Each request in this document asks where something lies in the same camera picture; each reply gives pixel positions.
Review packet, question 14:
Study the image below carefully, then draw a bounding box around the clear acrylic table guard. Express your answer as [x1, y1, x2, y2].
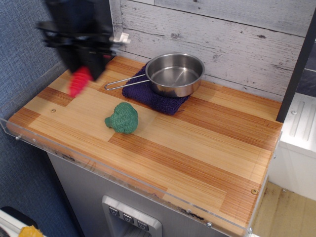
[0, 36, 283, 237]

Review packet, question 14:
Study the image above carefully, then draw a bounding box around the green toy broccoli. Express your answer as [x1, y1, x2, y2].
[105, 102, 138, 134]

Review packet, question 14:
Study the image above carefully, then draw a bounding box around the purple knitted cloth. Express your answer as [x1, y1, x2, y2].
[121, 61, 191, 116]

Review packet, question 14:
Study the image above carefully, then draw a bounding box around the stainless steel pot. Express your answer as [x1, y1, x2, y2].
[104, 52, 205, 98]

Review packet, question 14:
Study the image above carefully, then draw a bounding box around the white ribbed side unit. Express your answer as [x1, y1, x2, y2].
[268, 93, 316, 200]

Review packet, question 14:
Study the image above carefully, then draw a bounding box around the red handled metal fork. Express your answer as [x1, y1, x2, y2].
[68, 66, 93, 97]

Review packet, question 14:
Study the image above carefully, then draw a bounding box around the dark right frame post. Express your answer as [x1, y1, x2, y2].
[276, 10, 316, 123]

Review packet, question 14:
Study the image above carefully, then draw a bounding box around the yellow black object corner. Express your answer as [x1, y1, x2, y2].
[18, 226, 44, 237]

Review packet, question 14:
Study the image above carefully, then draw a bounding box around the grey toy fridge cabinet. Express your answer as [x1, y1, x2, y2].
[46, 151, 245, 237]

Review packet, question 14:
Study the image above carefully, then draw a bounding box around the silver dispenser button panel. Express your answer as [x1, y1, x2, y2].
[102, 195, 162, 237]

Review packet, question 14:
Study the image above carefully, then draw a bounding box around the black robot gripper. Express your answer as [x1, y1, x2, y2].
[37, 0, 130, 81]

